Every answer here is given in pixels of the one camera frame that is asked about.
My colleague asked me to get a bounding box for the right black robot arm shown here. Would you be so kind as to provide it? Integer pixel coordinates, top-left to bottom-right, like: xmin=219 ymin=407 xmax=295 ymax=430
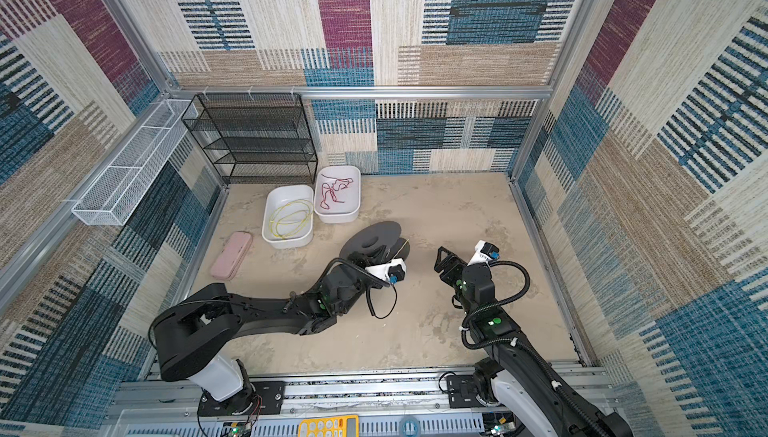
xmin=434 ymin=241 xmax=633 ymax=436

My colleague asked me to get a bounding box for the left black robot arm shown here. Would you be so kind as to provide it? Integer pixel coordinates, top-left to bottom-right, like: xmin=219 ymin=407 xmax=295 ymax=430
xmin=148 ymin=258 xmax=407 ymax=416

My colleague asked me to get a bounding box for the blue tape roll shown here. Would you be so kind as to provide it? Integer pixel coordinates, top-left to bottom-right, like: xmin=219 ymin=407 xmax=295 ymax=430
xmin=398 ymin=415 xmax=422 ymax=437

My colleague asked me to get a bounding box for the yellow calculator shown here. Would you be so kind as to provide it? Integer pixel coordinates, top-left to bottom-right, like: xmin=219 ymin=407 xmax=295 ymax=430
xmin=297 ymin=415 xmax=360 ymax=437

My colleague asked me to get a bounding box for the pink eraser block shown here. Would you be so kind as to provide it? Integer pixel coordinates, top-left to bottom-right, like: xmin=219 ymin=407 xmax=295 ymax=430
xmin=210 ymin=231 xmax=253 ymax=281

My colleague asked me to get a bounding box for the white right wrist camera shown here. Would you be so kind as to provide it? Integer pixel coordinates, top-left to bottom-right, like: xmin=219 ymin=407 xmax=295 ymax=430
xmin=469 ymin=240 xmax=500 ymax=265

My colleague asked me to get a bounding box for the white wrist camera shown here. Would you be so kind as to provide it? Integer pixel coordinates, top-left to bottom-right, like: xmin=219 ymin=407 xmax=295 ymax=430
xmin=365 ymin=258 xmax=407 ymax=285
xmin=469 ymin=240 xmax=500 ymax=265

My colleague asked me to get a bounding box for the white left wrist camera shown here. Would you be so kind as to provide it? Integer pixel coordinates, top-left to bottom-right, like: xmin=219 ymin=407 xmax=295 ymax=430
xmin=365 ymin=258 xmax=407 ymax=285

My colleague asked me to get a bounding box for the white tray with red cable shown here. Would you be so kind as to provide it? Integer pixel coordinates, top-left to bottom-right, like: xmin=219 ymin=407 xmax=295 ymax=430
xmin=314 ymin=166 xmax=362 ymax=225

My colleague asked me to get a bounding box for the red cable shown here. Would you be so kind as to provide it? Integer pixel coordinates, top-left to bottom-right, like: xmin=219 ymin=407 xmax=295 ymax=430
xmin=319 ymin=177 xmax=356 ymax=213

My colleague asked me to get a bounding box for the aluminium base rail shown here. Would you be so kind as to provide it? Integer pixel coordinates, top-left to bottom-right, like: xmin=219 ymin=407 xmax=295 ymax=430
xmin=101 ymin=364 xmax=613 ymax=437

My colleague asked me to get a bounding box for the white tray with yellow cables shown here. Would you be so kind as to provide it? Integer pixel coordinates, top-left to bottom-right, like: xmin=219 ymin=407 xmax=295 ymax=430
xmin=262 ymin=185 xmax=314 ymax=250

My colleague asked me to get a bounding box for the yellow cable in tray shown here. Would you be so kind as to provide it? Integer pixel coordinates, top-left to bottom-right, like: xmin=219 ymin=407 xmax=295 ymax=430
xmin=267 ymin=198 xmax=316 ymax=240

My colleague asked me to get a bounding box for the black wire mesh shelf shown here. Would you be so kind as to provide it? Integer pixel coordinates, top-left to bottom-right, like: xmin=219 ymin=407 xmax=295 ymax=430
xmin=181 ymin=93 xmax=318 ymax=185

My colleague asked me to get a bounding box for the aluminium horizontal back rail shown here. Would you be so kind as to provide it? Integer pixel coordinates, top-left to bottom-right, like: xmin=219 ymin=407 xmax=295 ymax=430
xmin=169 ymin=86 xmax=553 ymax=100

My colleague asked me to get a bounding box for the aluminium corner post right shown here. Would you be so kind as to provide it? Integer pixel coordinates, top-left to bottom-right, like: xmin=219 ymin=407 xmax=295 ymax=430
xmin=508 ymin=0 xmax=597 ymax=189

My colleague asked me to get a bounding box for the aluminium corner post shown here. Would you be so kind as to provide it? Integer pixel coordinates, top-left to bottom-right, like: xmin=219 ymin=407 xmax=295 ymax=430
xmin=508 ymin=0 xmax=597 ymax=189
xmin=102 ymin=0 xmax=174 ymax=95

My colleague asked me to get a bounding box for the white wire mesh basket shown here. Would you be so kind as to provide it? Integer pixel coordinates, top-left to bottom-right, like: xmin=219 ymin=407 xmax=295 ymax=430
xmin=72 ymin=99 xmax=189 ymax=226

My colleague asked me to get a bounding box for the aluminium corner post left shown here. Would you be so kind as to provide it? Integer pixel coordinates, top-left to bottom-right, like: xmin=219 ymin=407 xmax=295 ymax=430
xmin=102 ymin=0 xmax=174 ymax=95

